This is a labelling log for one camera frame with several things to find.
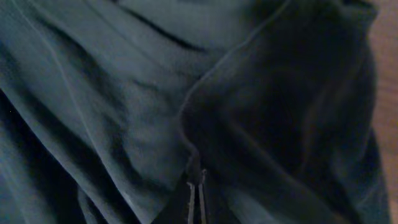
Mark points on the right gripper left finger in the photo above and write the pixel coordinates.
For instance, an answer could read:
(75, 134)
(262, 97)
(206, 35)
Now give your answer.
(180, 208)

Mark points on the black t-shirt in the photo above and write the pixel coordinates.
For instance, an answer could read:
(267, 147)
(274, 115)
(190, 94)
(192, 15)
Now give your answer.
(107, 105)

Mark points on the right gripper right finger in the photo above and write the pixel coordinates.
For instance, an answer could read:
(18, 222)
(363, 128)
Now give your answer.
(212, 205)

